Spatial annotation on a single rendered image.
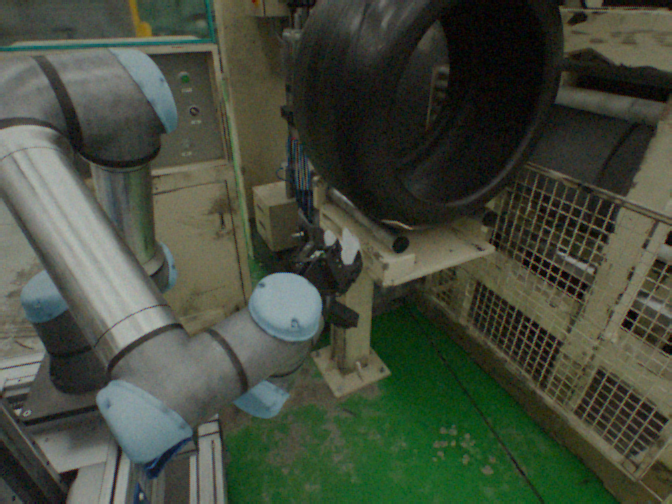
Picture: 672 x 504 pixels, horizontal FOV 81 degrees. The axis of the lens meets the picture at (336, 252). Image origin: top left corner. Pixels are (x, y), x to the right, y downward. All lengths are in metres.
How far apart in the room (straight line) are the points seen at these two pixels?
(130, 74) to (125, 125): 0.06
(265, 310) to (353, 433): 1.28
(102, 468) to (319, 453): 0.84
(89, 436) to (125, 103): 0.69
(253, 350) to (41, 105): 0.36
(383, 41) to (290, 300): 0.49
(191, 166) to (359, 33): 0.88
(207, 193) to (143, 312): 1.10
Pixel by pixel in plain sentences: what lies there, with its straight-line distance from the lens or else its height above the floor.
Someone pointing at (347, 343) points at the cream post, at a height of 0.21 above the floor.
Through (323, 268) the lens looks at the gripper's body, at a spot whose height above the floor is 1.04.
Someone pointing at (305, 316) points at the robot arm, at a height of 1.12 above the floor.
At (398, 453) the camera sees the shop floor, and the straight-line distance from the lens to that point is 1.62.
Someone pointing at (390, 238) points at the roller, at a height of 0.91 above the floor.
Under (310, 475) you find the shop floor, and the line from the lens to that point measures 1.57.
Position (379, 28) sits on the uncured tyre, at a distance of 0.76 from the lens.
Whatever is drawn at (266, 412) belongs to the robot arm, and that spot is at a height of 0.97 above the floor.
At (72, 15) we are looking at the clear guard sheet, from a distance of 1.38.
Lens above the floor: 1.38
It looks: 33 degrees down
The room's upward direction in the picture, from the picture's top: straight up
